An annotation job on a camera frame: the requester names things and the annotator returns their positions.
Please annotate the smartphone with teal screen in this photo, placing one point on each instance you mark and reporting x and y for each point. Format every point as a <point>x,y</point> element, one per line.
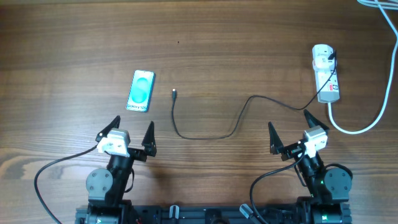
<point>140,91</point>

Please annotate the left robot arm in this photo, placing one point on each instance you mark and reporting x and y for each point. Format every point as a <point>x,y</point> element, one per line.
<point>106,187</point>

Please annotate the white power strip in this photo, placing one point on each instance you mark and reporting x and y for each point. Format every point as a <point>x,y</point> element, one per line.
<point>327,86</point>

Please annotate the white USB charger plug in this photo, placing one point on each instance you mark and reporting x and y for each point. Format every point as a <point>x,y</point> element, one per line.
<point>324,62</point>

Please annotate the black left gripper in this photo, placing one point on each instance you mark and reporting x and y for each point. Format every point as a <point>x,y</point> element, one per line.
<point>148,142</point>

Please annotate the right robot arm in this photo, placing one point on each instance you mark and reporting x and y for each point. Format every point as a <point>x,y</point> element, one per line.
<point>328,185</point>

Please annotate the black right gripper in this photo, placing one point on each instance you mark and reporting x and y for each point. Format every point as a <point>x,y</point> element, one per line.
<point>277,146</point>

